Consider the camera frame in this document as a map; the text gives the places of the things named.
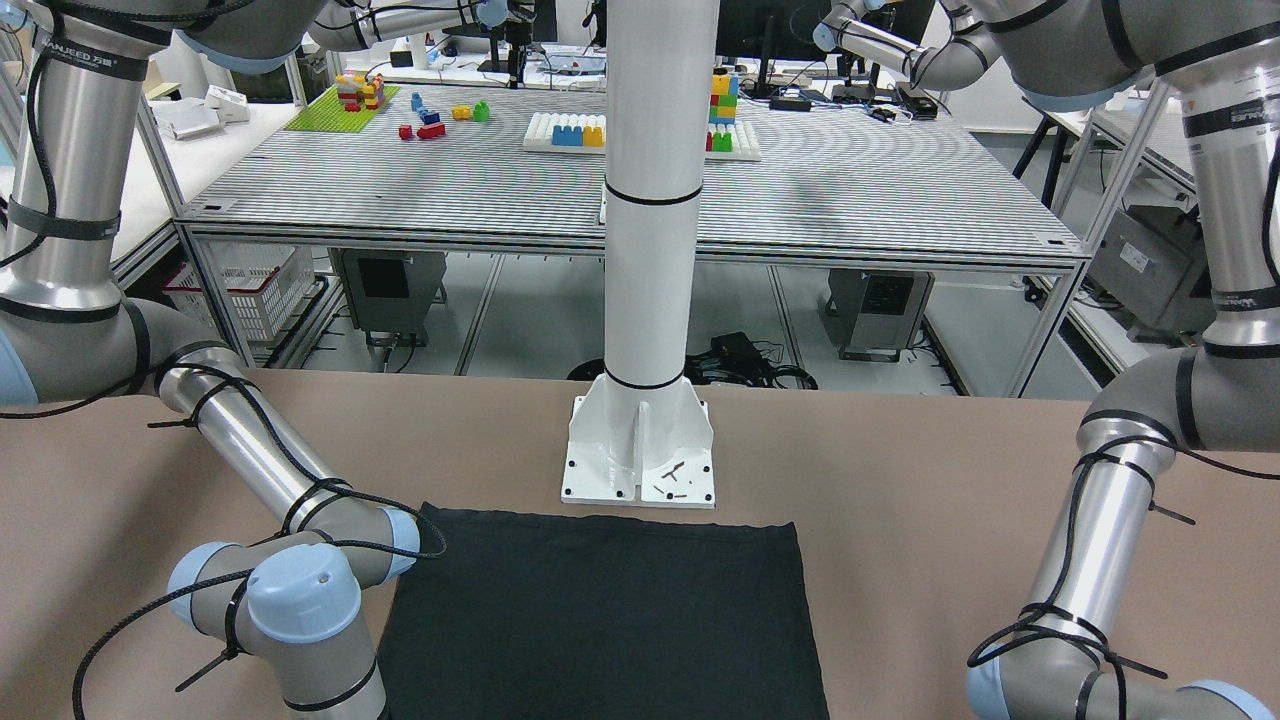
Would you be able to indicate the white plastic crate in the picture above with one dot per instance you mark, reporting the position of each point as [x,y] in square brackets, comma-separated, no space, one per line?
[265,284]

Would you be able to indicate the green lego baseplate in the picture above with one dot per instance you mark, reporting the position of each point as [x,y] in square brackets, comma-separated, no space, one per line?
[328,114]

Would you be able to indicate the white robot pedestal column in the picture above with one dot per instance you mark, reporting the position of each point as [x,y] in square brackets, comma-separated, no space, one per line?
[641,436]

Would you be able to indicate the striped workbench table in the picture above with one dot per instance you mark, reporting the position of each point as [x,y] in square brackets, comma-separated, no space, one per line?
[833,188]

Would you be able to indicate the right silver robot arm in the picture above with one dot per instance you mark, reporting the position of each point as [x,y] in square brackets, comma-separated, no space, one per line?
[71,337]

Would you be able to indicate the black printed t-shirt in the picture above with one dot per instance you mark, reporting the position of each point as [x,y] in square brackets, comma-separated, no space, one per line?
[530,616]

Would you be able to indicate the white block tray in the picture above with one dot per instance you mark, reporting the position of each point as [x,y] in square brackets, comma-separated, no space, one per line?
[587,133]

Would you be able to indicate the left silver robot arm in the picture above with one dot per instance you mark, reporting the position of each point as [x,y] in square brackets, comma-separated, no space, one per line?
[1055,661]

